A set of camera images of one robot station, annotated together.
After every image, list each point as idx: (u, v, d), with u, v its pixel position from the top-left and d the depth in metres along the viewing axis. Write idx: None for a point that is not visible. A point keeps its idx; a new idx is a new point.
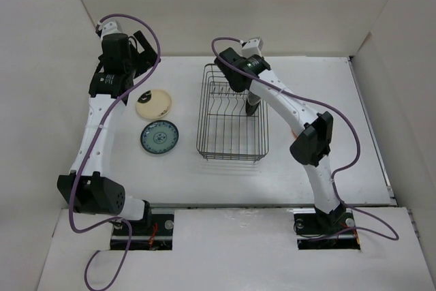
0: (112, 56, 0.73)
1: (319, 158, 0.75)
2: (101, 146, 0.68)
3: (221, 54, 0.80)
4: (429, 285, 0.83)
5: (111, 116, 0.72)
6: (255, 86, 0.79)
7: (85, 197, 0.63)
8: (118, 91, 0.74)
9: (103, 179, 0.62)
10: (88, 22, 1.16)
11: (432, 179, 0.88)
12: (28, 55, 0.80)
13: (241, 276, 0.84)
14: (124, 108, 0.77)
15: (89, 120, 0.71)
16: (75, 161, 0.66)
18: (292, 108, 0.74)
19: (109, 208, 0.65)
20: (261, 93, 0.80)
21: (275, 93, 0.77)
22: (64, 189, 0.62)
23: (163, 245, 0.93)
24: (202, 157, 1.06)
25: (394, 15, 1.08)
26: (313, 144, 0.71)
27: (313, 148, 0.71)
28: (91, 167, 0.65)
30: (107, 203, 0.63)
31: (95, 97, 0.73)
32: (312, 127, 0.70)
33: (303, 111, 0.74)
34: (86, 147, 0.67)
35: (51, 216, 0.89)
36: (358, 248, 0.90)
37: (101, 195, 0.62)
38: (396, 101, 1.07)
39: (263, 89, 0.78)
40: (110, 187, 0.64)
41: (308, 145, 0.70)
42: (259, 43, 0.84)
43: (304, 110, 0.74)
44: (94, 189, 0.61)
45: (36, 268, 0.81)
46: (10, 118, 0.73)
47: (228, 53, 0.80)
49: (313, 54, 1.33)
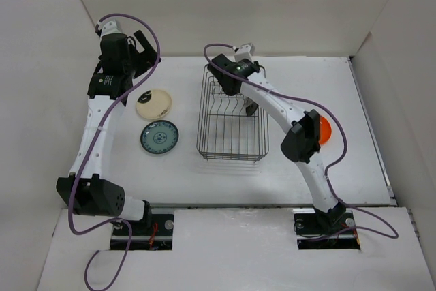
0: (111, 57, 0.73)
1: (310, 155, 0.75)
2: (100, 148, 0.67)
3: (214, 61, 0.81)
4: (429, 285, 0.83)
5: (110, 118, 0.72)
6: (246, 88, 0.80)
7: (84, 199, 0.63)
8: (117, 92, 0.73)
9: (103, 180, 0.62)
10: (88, 22, 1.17)
11: (432, 179, 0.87)
12: (28, 56, 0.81)
13: (241, 275, 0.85)
14: (123, 108, 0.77)
15: (88, 122, 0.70)
16: (73, 163, 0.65)
18: (281, 108, 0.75)
19: (108, 210, 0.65)
20: (251, 94, 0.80)
21: (263, 94, 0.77)
22: (63, 191, 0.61)
23: (163, 244, 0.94)
24: (202, 157, 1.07)
25: (395, 13, 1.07)
26: (301, 142, 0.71)
27: (302, 145, 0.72)
28: (90, 170, 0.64)
30: (106, 204, 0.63)
31: (94, 98, 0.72)
32: (298, 126, 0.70)
33: (290, 109, 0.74)
34: (85, 149, 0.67)
35: (51, 216, 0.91)
36: (358, 248, 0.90)
37: (101, 197, 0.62)
38: (396, 101, 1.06)
39: (252, 91, 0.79)
40: (110, 187, 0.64)
41: (296, 142, 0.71)
42: (251, 49, 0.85)
43: (291, 108, 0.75)
44: (94, 191, 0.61)
45: (36, 267, 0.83)
46: (10, 120, 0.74)
47: (220, 58, 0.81)
49: (312, 54, 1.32)
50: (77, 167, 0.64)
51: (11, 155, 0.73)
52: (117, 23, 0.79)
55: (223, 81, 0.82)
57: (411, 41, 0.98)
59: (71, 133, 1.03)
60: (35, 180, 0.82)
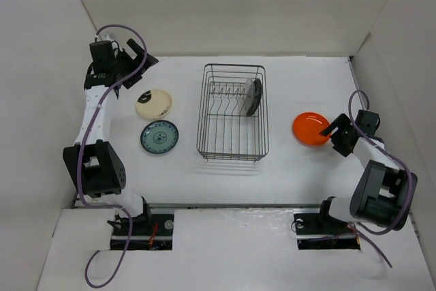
0: (100, 58, 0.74)
1: (390, 220, 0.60)
2: (101, 121, 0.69)
3: (357, 119, 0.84)
4: (429, 285, 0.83)
5: (107, 101, 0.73)
6: (360, 148, 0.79)
7: (90, 172, 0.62)
8: (112, 82, 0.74)
9: (107, 144, 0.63)
10: (88, 22, 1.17)
11: (432, 180, 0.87)
12: (28, 57, 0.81)
13: (241, 276, 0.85)
14: (116, 99, 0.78)
15: (88, 103, 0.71)
16: (77, 138, 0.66)
18: (377, 155, 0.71)
19: (114, 180, 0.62)
20: (360, 152, 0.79)
21: (370, 146, 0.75)
22: (69, 163, 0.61)
23: (163, 244, 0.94)
24: (202, 157, 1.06)
25: (395, 13, 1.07)
26: (376, 192, 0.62)
27: (373, 189, 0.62)
28: (95, 138, 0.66)
30: (110, 170, 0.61)
31: (90, 88, 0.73)
32: (383, 168, 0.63)
33: (390, 162, 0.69)
34: (87, 124, 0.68)
35: (51, 216, 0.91)
36: (358, 248, 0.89)
37: (105, 161, 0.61)
38: (396, 101, 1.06)
39: (361, 144, 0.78)
40: (115, 157, 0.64)
41: (371, 187, 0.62)
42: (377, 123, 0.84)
43: (388, 160, 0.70)
44: (99, 155, 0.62)
45: (36, 267, 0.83)
46: (11, 119, 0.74)
47: (367, 116, 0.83)
49: (313, 54, 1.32)
50: (81, 138, 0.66)
51: (11, 155, 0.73)
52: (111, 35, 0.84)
55: (347, 135, 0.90)
57: (411, 41, 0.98)
59: (71, 133, 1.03)
60: (35, 179, 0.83)
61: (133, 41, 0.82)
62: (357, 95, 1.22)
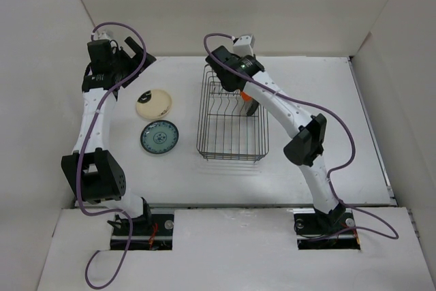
0: (98, 58, 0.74)
1: (313, 158, 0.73)
2: (100, 127, 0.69)
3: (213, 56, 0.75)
4: (429, 285, 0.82)
5: (107, 104, 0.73)
6: (251, 90, 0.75)
7: (90, 179, 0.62)
8: (109, 84, 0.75)
9: (105, 152, 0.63)
10: (88, 22, 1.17)
11: (432, 180, 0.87)
12: (27, 58, 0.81)
13: (240, 275, 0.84)
14: (114, 101, 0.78)
15: (86, 108, 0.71)
16: (76, 144, 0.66)
18: (287, 111, 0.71)
19: (114, 189, 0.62)
20: (254, 95, 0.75)
21: (270, 95, 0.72)
22: (69, 170, 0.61)
23: (163, 244, 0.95)
24: (203, 157, 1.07)
25: (394, 13, 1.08)
26: (307, 147, 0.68)
27: (306, 151, 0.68)
28: (93, 145, 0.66)
30: (110, 178, 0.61)
31: (89, 92, 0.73)
32: (308, 131, 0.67)
33: (300, 115, 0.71)
34: (86, 130, 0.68)
35: (51, 216, 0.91)
36: (358, 248, 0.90)
37: (105, 168, 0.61)
38: (396, 101, 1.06)
39: (257, 92, 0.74)
40: (115, 163, 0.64)
41: (304, 147, 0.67)
42: (251, 41, 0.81)
43: (298, 112, 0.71)
44: (98, 163, 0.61)
45: (36, 267, 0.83)
46: (10, 120, 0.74)
47: (221, 52, 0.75)
49: (313, 54, 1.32)
50: (80, 145, 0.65)
51: (11, 155, 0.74)
52: (107, 30, 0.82)
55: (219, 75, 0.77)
57: (411, 41, 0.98)
59: (71, 133, 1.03)
60: (35, 178, 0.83)
61: (131, 40, 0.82)
62: (357, 94, 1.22)
